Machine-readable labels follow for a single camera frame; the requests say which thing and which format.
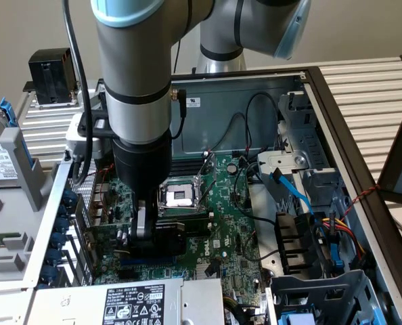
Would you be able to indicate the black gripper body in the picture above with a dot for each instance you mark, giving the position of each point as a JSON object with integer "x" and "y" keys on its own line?
{"x": 143, "y": 166}

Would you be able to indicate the green graphics card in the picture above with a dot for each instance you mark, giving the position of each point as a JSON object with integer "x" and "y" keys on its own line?
{"x": 103, "y": 237}

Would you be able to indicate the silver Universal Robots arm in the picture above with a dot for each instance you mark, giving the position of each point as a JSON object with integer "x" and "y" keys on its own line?
{"x": 136, "y": 67}

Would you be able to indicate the CPU socket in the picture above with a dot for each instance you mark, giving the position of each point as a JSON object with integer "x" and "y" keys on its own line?
{"x": 179, "y": 196}

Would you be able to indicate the blue expansion slot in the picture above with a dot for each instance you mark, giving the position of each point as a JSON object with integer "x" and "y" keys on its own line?
{"x": 153, "y": 261}

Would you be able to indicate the black RAM slot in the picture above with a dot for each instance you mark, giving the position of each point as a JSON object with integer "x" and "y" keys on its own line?
{"x": 187, "y": 172}
{"x": 201, "y": 216}
{"x": 187, "y": 162}

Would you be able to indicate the short black expansion slot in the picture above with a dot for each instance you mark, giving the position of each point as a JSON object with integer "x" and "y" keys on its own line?
{"x": 126, "y": 274}

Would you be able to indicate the metal socket cover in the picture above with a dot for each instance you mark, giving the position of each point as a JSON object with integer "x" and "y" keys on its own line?
{"x": 207, "y": 167}

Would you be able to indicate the dark blue slot knob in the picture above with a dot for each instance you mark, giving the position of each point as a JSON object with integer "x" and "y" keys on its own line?
{"x": 47, "y": 274}
{"x": 54, "y": 256}
{"x": 61, "y": 225}
{"x": 63, "y": 210}
{"x": 70, "y": 198}
{"x": 57, "y": 240}

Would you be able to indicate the silver chipset heatsink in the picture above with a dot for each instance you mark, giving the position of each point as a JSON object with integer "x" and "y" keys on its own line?
{"x": 201, "y": 272}

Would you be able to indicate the green Dell motherboard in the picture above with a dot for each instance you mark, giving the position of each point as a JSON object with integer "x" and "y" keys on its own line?
{"x": 228, "y": 216}

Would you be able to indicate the white case sticker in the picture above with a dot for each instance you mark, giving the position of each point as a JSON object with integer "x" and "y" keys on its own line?
{"x": 193, "y": 102}

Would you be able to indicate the coin cell battery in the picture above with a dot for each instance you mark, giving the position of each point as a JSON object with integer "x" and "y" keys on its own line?
{"x": 232, "y": 168}

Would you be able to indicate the open PC case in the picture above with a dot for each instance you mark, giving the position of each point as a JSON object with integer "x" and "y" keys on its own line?
{"x": 221, "y": 118}

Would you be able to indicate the silver power supply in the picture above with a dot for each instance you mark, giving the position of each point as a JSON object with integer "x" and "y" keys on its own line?
{"x": 86, "y": 304}

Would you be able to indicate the grey parts rack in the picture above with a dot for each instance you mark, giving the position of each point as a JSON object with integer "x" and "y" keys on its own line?
{"x": 18, "y": 162}

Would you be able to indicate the black CPU cooler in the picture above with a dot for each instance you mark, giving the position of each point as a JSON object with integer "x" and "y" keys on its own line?
{"x": 50, "y": 74}

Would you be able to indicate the loose green RAM stick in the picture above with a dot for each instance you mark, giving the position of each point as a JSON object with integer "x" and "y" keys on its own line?
{"x": 1, "y": 238}

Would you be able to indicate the black fan shroud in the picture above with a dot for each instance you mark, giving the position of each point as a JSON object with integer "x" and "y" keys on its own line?
{"x": 292, "y": 243}

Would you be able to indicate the silver metal drive cage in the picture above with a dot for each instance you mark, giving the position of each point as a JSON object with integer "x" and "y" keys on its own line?
{"x": 309, "y": 142}

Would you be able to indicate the grey plastic disk bay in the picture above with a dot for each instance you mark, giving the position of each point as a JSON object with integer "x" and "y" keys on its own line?
{"x": 339, "y": 291}

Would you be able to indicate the dark framed side panel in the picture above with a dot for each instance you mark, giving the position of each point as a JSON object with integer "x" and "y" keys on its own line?
{"x": 397, "y": 162}

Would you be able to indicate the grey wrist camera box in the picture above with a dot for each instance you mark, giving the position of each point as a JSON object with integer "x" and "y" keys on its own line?
{"x": 74, "y": 135}

